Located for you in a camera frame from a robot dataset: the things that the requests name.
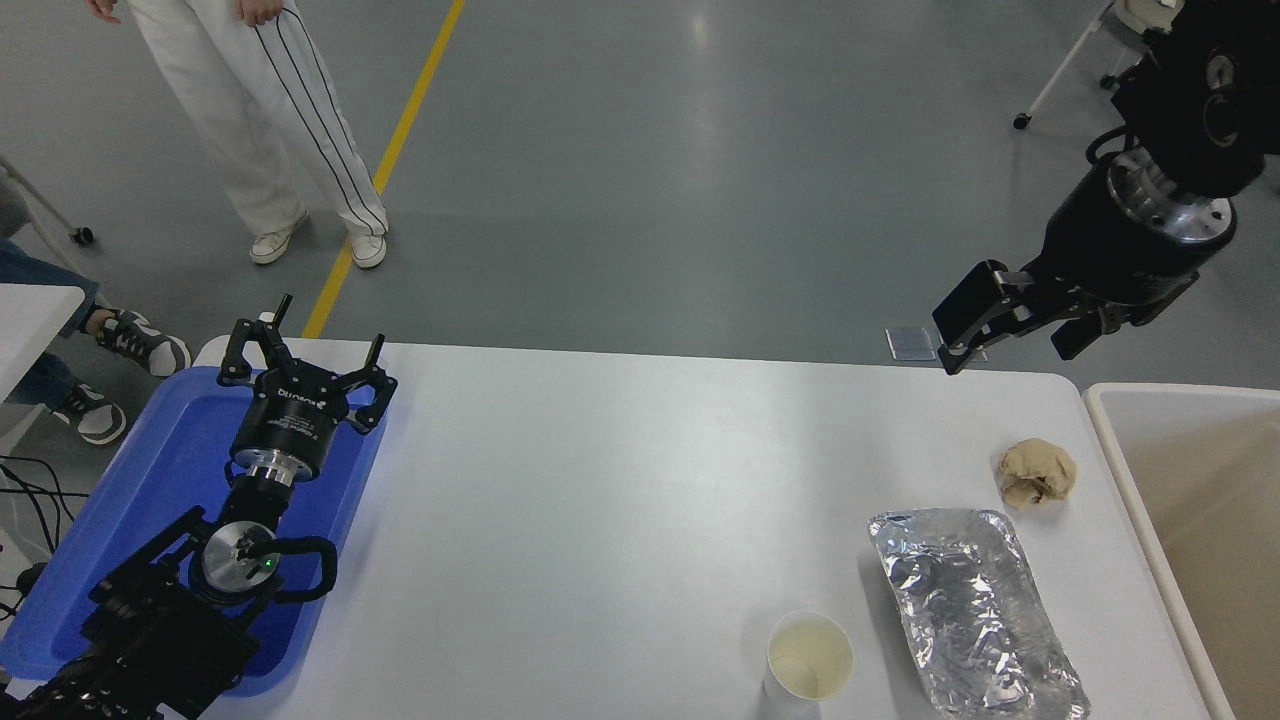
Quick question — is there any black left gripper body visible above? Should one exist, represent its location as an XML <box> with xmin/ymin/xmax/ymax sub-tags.
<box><xmin>232</xmin><ymin>365</ymin><xmax>347</xmax><ymax>474</ymax></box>

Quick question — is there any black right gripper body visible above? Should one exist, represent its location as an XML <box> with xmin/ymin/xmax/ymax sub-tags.
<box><xmin>1040</xmin><ymin>172</ymin><xmax>1208</xmax><ymax>307</ymax></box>

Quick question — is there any white paper cup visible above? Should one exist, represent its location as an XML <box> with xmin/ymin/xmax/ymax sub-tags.
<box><xmin>763</xmin><ymin>610</ymin><xmax>856</xmax><ymax>717</ymax></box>

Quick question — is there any seated person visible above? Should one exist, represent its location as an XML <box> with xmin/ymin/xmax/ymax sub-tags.
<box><xmin>0</xmin><ymin>175</ymin><xmax>193</xmax><ymax>447</ymax></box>

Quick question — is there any crumpled tan paper ball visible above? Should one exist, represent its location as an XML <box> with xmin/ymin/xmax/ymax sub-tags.
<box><xmin>995</xmin><ymin>438</ymin><xmax>1079</xmax><ymax>509</ymax></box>

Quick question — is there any blue plastic tray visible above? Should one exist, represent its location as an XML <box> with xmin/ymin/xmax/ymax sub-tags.
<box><xmin>0</xmin><ymin>365</ymin><xmax>391</xmax><ymax>698</ymax></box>

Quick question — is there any grey chair leg with caster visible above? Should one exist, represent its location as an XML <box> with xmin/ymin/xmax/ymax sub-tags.
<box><xmin>0</xmin><ymin>155</ymin><xmax>96</xmax><ymax>248</ymax></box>

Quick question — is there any white-framed rolling chair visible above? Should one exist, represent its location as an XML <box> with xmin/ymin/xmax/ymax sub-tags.
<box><xmin>1012</xmin><ymin>0</ymin><xmax>1186</xmax><ymax>131</ymax></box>

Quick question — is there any small white side table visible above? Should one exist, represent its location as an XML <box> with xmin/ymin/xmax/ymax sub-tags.
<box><xmin>0</xmin><ymin>283</ymin><xmax>87</xmax><ymax>401</ymax></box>

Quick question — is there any standing person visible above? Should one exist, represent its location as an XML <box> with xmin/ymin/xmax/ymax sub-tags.
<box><xmin>85</xmin><ymin>0</ymin><xmax>389</xmax><ymax>269</ymax></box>

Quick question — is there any large pale bin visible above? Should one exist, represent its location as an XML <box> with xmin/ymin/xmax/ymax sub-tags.
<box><xmin>1083</xmin><ymin>382</ymin><xmax>1280</xmax><ymax>720</ymax></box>

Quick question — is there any crumpled silver foil tray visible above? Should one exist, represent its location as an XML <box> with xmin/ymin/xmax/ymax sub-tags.
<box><xmin>867</xmin><ymin>507</ymin><xmax>1091</xmax><ymax>720</ymax></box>

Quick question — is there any black floor cable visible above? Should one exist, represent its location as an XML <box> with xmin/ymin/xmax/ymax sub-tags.
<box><xmin>0</xmin><ymin>470</ymin><xmax>63</xmax><ymax>557</ymax></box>
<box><xmin>0</xmin><ymin>456</ymin><xmax>77</xmax><ymax>521</ymax></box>

